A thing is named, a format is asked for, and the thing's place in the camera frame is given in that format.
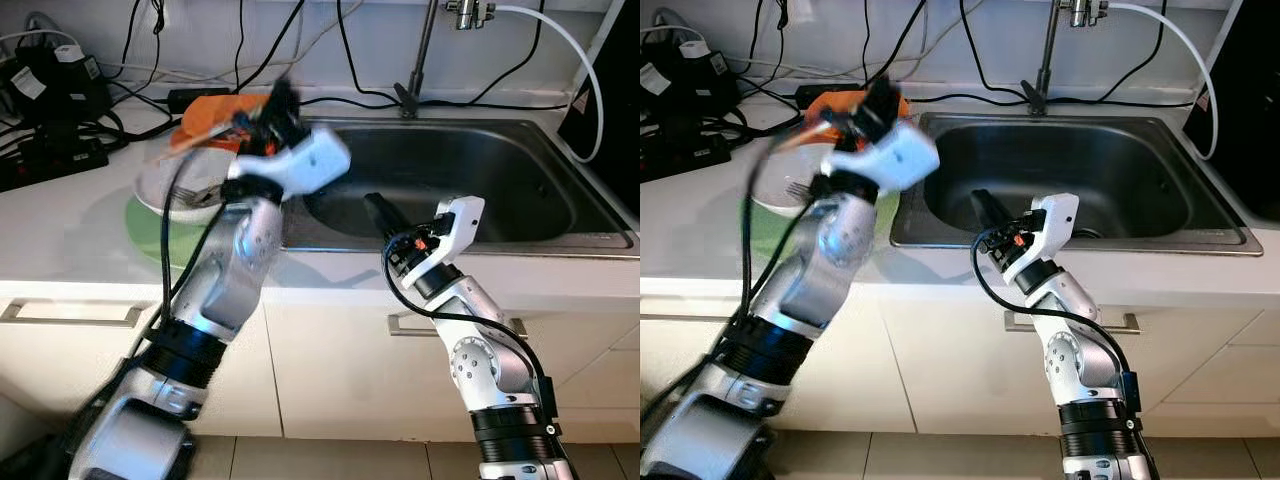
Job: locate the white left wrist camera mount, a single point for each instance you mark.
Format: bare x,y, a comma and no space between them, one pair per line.
305,160
895,155

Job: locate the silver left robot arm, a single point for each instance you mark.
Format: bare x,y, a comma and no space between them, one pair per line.
235,260
830,250

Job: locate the light green plate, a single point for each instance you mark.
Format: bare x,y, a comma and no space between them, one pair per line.
765,240
145,240

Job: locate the metal fork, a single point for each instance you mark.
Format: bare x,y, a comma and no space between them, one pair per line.
810,190
200,193

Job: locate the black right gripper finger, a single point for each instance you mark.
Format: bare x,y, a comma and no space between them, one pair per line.
990,212
385,215

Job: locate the white cabinet door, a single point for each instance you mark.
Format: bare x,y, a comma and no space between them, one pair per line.
80,380
670,340
330,380
950,370

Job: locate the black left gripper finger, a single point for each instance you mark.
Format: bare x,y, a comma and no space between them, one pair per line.
883,100
283,100

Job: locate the black water dispenser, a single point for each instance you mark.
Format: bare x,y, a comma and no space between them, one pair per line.
615,100
1245,100

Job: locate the small black box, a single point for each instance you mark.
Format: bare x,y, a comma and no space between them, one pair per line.
810,96
190,100

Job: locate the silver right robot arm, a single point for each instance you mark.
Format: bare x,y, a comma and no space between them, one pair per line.
1075,360
490,370

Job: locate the white power plug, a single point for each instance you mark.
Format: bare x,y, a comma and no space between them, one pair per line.
696,49
68,54

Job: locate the stainless steel sink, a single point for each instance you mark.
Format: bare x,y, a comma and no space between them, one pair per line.
500,170
1100,170

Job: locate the white bowl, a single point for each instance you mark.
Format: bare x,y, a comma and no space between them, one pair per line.
775,175
150,190

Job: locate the black power adapter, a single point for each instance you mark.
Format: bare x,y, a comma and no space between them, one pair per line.
700,85
60,95

